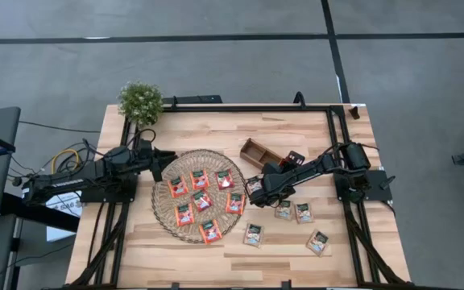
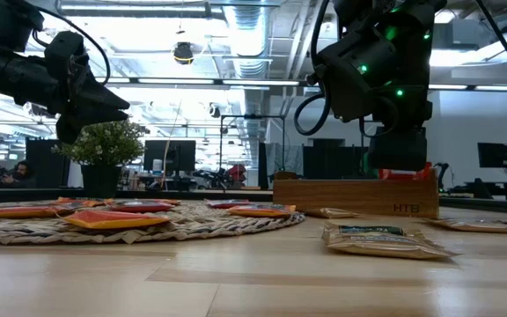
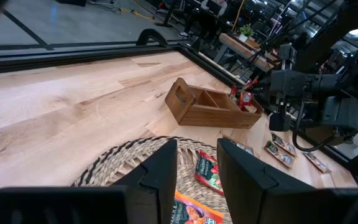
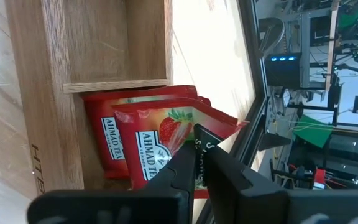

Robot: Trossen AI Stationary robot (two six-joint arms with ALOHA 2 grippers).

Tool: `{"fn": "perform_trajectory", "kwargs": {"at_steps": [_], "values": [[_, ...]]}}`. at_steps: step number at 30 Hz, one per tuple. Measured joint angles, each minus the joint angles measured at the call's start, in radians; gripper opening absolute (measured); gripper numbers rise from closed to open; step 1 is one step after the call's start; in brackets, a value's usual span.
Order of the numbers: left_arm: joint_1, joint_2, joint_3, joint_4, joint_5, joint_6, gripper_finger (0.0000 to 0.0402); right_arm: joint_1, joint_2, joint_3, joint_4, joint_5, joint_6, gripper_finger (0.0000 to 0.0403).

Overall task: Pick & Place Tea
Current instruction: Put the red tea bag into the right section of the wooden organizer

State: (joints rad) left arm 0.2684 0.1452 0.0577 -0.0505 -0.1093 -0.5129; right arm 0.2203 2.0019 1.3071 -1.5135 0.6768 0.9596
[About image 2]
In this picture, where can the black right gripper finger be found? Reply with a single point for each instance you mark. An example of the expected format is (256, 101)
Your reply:
(396, 149)

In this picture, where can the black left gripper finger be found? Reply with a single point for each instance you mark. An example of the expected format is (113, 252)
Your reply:
(100, 102)
(68, 128)

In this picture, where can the red strawberry tea packet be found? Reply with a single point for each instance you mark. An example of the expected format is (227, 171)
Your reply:
(227, 204)
(141, 207)
(403, 175)

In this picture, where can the wooden tea box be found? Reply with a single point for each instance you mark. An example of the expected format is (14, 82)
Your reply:
(346, 198)

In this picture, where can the gold vanilla tea packet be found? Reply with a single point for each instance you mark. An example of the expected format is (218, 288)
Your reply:
(335, 213)
(381, 246)
(478, 226)

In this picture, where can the small black robot arm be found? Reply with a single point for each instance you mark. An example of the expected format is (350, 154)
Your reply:
(443, 169)

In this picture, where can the green artificial plant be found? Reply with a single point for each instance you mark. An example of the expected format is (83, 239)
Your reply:
(104, 147)

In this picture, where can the black partition panel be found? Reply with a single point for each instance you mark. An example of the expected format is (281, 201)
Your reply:
(44, 163)

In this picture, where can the black plant pot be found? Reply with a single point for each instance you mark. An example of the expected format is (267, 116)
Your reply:
(100, 180)

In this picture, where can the person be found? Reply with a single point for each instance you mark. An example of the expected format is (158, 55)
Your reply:
(21, 174)

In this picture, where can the black divider screens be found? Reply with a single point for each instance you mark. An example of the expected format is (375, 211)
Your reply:
(324, 160)

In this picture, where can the white bottle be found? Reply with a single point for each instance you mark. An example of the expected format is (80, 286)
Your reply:
(157, 165)

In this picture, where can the small black monitor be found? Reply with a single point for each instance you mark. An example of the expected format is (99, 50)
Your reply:
(493, 155)

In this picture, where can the black computer monitor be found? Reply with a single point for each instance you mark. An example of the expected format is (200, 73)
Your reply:
(178, 156)

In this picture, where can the black ceiling dome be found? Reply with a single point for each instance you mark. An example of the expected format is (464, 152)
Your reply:
(183, 52)

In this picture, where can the black desk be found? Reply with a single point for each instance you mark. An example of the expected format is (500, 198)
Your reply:
(500, 185)

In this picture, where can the red fabric bundle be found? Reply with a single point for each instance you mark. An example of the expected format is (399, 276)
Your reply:
(237, 172)

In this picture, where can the woven round placemat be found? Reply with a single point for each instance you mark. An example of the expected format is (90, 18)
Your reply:
(192, 229)

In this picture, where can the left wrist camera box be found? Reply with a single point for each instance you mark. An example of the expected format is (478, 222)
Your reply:
(63, 52)

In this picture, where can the long ceiling light rail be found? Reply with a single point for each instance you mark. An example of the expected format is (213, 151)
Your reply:
(174, 81)

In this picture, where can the black metal frame stand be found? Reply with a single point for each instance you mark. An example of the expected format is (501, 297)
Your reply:
(253, 116)

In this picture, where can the straight silver ventilation duct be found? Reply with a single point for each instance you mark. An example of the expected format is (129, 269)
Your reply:
(248, 35)

